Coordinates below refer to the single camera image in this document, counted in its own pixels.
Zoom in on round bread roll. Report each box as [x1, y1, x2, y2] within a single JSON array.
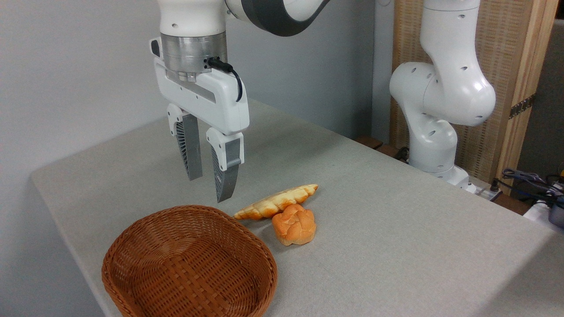
[[271, 203, 317, 247]]

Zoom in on black screen hinge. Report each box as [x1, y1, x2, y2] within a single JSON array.
[[508, 93, 537, 120]]

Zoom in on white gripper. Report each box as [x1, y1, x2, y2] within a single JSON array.
[[149, 38, 250, 203]]

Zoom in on grey tablecloth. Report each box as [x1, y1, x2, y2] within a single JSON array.
[[30, 99, 564, 317]]

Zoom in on long croissant bread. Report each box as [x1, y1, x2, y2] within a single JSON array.
[[233, 184, 319, 221]]

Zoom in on wooden rattan folding screen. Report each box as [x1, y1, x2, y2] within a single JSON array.
[[390, 0, 560, 196]]

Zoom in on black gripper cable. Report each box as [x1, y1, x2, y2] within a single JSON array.
[[208, 57, 243, 103]]

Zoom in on brown woven wicker basket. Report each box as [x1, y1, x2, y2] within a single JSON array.
[[101, 205, 278, 317]]

